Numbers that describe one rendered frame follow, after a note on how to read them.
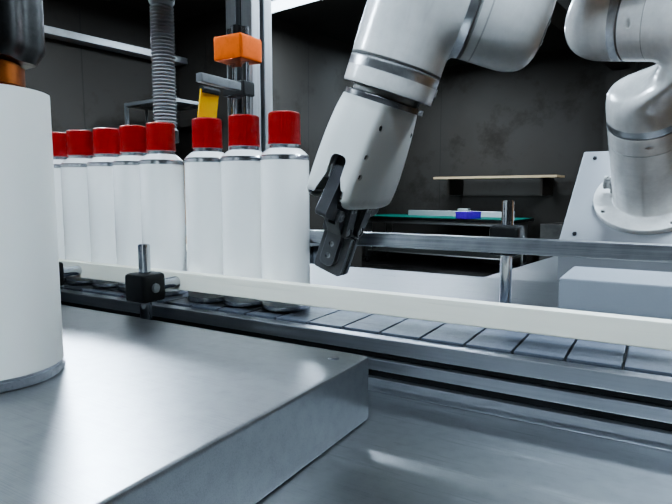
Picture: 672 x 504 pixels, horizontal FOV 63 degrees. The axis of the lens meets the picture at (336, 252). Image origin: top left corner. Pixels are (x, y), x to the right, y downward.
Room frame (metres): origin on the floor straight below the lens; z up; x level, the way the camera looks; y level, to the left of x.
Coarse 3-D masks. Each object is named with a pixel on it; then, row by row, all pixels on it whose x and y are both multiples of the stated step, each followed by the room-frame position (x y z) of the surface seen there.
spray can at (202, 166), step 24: (192, 120) 0.62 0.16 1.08; (216, 120) 0.62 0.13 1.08; (192, 144) 0.63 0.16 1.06; (216, 144) 0.62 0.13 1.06; (192, 168) 0.61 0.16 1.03; (216, 168) 0.61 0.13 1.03; (192, 192) 0.61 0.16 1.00; (216, 192) 0.61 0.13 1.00; (192, 216) 0.61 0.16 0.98; (216, 216) 0.61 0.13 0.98; (192, 240) 0.61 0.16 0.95; (216, 240) 0.61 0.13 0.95; (192, 264) 0.61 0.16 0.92; (216, 264) 0.61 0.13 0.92
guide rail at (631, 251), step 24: (312, 240) 0.60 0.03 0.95; (360, 240) 0.57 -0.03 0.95; (384, 240) 0.56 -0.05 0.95; (408, 240) 0.54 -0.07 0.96; (432, 240) 0.53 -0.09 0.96; (456, 240) 0.52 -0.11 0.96; (480, 240) 0.51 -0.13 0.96; (504, 240) 0.50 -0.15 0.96; (528, 240) 0.49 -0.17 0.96; (552, 240) 0.48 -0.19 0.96; (576, 240) 0.47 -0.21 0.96
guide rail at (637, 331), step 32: (192, 288) 0.60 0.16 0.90; (224, 288) 0.57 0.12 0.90; (256, 288) 0.55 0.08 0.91; (288, 288) 0.53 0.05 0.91; (320, 288) 0.51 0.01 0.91; (352, 288) 0.50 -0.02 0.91; (448, 320) 0.45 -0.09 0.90; (480, 320) 0.43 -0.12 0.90; (512, 320) 0.42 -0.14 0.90; (544, 320) 0.41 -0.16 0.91; (576, 320) 0.40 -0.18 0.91; (608, 320) 0.39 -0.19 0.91; (640, 320) 0.38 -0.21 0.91
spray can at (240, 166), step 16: (240, 128) 0.59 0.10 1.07; (256, 128) 0.60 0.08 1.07; (240, 144) 0.59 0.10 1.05; (256, 144) 0.60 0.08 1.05; (224, 160) 0.59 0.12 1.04; (240, 160) 0.58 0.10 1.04; (256, 160) 0.59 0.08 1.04; (224, 176) 0.59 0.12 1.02; (240, 176) 0.58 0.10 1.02; (256, 176) 0.59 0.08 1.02; (224, 192) 0.59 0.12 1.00; (240, 192) 0.58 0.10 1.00; (256, 192) 0.59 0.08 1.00; (224, 208) 0.59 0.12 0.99; (240, 208) 0.58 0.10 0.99; (256, 208) 0.59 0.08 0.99; (224, 224) 0.59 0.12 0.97; (240, 224) 0.58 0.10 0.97; (256, 224) 0.59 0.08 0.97; (224, 240) 0.59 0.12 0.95; (240, 240) 0.58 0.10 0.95; (256, 240) 0.59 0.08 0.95; (224, 256) 0.59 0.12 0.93; (240, 256) 0.58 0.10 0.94; (256, 256) 0.59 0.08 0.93; (224, 272) 0.59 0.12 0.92; (240, 272) 0.58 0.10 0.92; (256, 272) 0.59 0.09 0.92; (224, 304) 0.60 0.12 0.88; (240, 304) 0.58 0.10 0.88; (256, 304) 0.59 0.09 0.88
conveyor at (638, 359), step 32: (64, 288) 0.71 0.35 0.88; (96, 288) 0.70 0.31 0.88; (288, 320) 0.53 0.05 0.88; (320, 320) 0.52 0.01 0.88; (352, 320) 0.52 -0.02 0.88; (384, 320) 0.52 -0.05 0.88; (416, 320) 0.52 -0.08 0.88; (512, 352) 0.43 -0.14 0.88; (544, 352) 0.42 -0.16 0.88; (576, 352) 0.42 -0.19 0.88; (608, 352) 0.42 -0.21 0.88; (640, 352) 0.42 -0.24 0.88
